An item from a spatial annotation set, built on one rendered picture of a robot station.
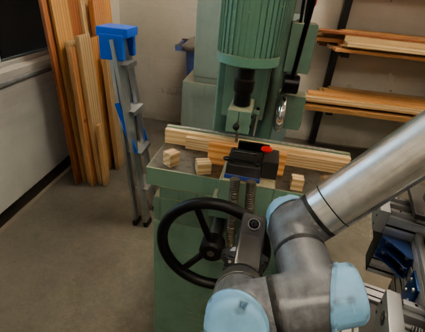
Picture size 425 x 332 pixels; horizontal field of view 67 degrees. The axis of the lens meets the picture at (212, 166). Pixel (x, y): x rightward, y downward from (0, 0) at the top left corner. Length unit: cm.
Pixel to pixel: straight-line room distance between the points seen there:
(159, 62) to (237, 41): 267
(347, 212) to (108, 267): 158
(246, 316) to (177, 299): 91
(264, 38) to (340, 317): 66
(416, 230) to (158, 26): 286
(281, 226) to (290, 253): 6
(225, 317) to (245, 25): 68
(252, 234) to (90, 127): 192
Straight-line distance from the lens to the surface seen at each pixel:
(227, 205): 74
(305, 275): 43
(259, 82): 106
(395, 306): 91
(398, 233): 128
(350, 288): 42
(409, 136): 49
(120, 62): 176
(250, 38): 87
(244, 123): 96
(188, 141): 106
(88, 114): 235
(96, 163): 249
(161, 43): 347
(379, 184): 48
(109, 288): 182
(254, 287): 42
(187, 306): 131
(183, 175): 94
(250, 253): 57
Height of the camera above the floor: 138
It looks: 29 degrees down
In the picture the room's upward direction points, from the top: 6 degrees clockwise
